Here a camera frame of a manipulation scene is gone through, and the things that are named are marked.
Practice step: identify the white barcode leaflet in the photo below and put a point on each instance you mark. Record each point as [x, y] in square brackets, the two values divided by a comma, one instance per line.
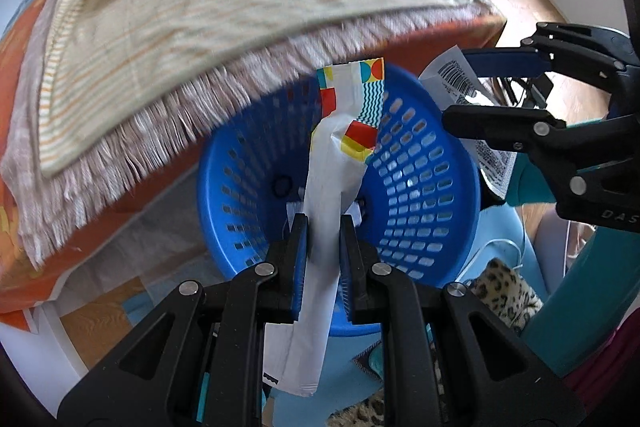
[457, 77]

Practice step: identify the patterned floor mat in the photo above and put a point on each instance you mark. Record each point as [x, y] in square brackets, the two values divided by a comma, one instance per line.
[100, 322]

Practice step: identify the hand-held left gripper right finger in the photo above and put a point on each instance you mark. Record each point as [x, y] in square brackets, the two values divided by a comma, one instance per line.
[347, 267]

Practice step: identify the maroon garment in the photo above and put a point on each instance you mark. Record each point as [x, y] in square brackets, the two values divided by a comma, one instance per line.
[610, 357]

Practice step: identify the striped cream blanket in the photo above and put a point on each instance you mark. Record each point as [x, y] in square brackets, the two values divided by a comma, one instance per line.
[200, 32]

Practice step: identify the leopard print cloth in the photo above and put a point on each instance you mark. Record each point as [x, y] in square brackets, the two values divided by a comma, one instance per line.
[505, 292]

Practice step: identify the light blue cloth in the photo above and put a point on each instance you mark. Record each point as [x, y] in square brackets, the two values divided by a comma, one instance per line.
[505, 232]

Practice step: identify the white colourful-patterned paper bag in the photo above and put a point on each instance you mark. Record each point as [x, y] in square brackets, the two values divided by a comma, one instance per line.
[330, 187]

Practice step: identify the teal trousers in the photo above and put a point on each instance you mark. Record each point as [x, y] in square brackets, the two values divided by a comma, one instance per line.
[575, 287]

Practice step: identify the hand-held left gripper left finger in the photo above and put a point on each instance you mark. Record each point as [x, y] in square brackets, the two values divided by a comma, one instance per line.
[300, 267]

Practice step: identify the orange bed sheet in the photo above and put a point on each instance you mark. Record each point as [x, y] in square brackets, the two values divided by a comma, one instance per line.
[30, 292]

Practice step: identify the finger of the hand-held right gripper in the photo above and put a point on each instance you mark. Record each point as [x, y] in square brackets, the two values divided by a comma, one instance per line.
[500, 122]
[505, 62]

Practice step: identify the blue plastic basket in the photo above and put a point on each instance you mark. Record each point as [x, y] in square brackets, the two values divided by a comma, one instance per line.
[420, 187]

